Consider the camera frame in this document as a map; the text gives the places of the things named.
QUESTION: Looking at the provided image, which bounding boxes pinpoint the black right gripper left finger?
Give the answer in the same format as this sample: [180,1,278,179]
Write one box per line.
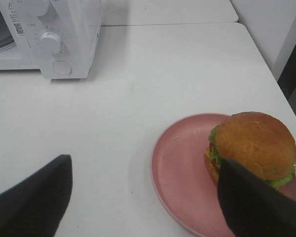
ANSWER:
[0,155,72,237]

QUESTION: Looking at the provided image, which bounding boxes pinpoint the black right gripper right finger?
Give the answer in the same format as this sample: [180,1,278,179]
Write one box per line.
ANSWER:
[218,159,296,237]

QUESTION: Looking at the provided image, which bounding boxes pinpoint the burger with lettuce and tomato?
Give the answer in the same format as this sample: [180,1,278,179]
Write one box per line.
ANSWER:
[204,112,296,189]

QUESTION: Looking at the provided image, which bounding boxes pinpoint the pink round plate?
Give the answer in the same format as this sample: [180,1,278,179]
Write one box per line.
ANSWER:
[150,113,296,237]

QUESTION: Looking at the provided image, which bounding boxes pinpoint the white round door button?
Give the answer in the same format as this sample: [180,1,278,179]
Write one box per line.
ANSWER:
[53,61,72,75]

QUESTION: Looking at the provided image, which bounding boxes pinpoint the white timer knob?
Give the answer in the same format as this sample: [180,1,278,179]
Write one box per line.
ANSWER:
[39,32,62,54]

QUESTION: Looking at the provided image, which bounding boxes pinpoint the white microwave oven body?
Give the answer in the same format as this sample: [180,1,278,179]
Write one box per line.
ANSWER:
[0,0,103,79]

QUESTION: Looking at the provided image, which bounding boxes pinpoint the white partition panel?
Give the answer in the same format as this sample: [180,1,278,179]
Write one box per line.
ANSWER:
[231,0,296,80]

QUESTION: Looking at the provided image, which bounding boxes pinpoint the white warning label sticker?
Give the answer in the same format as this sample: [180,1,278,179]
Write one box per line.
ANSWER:
[7,0,25,37]

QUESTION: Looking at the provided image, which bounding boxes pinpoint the white upper power knob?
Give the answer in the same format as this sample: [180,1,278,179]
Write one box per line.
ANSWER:
[35,0,57,17]

